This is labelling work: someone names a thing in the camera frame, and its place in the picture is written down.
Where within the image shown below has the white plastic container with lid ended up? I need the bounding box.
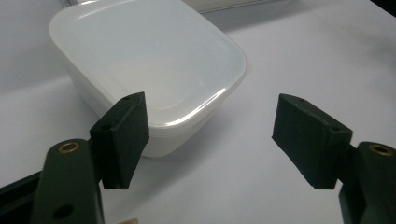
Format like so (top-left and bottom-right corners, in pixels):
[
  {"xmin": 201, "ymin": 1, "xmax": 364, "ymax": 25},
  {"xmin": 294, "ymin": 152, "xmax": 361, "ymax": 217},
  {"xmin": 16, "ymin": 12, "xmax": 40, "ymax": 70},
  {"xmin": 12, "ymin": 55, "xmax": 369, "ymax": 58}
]
[{"xmin": 48, "ymin": 0, "xmax": 250, "ymax": 159}]

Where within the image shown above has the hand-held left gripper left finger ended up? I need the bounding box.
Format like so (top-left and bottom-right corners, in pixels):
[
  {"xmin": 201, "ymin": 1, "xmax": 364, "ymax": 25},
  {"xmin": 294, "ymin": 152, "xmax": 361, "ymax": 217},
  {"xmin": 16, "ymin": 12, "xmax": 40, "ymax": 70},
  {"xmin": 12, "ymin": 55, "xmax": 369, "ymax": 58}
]
[{"xmin": 29, "ymin": 91, "xmax": 150, "ymax": 224}]

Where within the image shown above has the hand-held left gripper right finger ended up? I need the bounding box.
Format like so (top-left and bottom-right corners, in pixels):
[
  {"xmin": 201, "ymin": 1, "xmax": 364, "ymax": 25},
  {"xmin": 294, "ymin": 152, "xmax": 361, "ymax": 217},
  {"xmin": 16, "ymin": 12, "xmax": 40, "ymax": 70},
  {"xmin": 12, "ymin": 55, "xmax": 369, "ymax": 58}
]
[{"xmin": 271, "ymin": 92, "xmax": 396, "ymax": 224}]

